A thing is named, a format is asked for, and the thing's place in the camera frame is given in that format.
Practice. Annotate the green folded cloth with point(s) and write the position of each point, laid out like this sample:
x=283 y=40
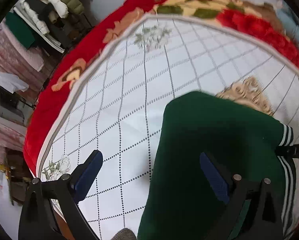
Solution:
x=19 y=28

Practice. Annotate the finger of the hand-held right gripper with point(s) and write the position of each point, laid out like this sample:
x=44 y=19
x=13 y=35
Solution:
x=294 y=151

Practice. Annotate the person's left forearm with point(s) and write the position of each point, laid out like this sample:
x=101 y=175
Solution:
x=124 y=234

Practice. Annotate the green white varsity jacket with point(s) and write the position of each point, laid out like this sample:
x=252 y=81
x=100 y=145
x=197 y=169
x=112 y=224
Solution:
x=189 y=142

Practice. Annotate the white cloth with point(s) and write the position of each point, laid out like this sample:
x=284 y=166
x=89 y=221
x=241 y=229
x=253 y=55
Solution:
x=8 y=81

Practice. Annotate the blue duvet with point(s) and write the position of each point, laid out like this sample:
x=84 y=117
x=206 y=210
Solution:
x=297 y=27

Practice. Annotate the red floral blanket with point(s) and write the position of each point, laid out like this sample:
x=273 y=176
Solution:
x=137 y=5

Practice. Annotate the pile of clothes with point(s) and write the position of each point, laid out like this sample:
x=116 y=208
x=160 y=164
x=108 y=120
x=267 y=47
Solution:
x=52 y=2

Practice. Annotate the pink quilted cover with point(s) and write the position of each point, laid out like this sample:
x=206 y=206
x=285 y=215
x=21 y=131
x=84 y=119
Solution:
x=12 y=57

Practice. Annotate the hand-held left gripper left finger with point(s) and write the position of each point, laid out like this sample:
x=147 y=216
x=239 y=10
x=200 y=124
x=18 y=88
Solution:
x=88 y=176

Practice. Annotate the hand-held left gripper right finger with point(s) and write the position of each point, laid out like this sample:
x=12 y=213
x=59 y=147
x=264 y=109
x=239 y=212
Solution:
x=214 y=180

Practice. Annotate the white quilted mat grey border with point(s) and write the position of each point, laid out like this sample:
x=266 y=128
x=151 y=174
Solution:
x=119 y=105

